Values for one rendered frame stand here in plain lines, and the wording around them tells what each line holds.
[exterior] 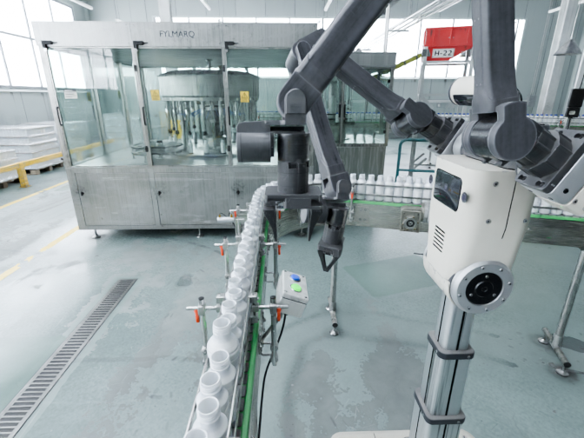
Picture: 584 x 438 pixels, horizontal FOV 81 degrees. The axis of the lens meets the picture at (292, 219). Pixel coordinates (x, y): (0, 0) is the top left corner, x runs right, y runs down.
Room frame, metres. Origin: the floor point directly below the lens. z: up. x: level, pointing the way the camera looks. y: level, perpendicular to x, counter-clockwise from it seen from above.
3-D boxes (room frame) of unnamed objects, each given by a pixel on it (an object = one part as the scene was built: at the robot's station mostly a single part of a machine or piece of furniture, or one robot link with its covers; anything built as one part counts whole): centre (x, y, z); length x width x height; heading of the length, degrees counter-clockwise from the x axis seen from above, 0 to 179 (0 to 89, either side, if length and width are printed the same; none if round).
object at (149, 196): (5.20, 1.19, 1.18); 2.88 x 2.73 x 2.35; 92
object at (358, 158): (6.63, -0.79, 1.15); 1.63 x 1.62 x 2.30; 2
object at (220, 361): (0.56, 0.14, 1.08); 0.06 x 0.06 x 0.17
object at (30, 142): (8.03, 6.30, 0.50); 1.23 x 1.04 x 1.00; 92
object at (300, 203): (0.61, -0.02, 1.44); 0.07 x 0.07 x 0.09; 1
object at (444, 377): (0.87, -0.49, 0.74); 0.11 x 0.11 x 0.40; 2
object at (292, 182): (0.61, 0.00, 1.51); 0.10 x 0.07 x 0.07; 91
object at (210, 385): (0.50, 0.15, 1.08); 0.06 x 0.06 x 0.17
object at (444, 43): (7.06, -2.89, 1.40); 0.92 x 0.72 x 2.80; 74
